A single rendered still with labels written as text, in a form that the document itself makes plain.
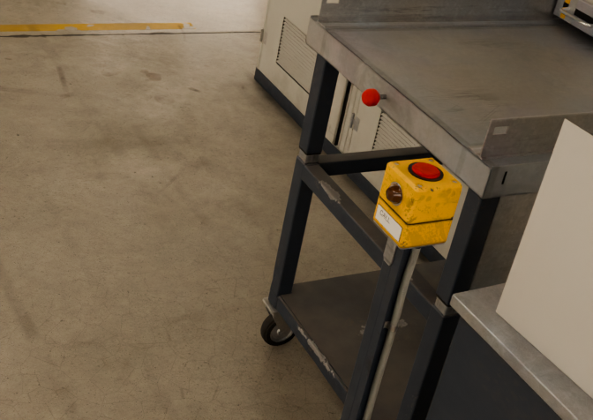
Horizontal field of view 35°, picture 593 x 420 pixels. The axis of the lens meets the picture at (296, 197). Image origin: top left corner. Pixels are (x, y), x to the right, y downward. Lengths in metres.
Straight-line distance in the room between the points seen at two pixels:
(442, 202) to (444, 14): 0.85
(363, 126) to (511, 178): 1.52
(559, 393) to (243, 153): 2.08
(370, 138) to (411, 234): 1.70
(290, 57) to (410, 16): 1.44
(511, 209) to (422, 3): 0.60
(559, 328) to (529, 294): 0.06
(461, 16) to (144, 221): 1.13
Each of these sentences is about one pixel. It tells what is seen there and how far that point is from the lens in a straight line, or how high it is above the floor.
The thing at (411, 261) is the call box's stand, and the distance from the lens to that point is 1.37.
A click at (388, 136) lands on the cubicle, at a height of 0.25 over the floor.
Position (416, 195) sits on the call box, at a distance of 1.26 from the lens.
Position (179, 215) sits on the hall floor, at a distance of 2.77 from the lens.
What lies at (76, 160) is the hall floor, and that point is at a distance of 3.00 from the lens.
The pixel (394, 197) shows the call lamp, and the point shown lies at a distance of 1.28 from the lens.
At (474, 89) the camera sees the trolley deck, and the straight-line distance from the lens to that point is 1.77.
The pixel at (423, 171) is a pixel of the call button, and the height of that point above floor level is 0.91.
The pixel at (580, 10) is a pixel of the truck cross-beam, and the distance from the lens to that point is 2.22.
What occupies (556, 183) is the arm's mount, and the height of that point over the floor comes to 0.97.
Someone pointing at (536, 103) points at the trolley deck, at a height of 0.85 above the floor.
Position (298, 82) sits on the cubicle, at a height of 0.16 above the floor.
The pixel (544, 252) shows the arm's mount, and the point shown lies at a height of 0.88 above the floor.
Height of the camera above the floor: 1.49
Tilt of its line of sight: 30 degrees down
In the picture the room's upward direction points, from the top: 12 degrees clockwise
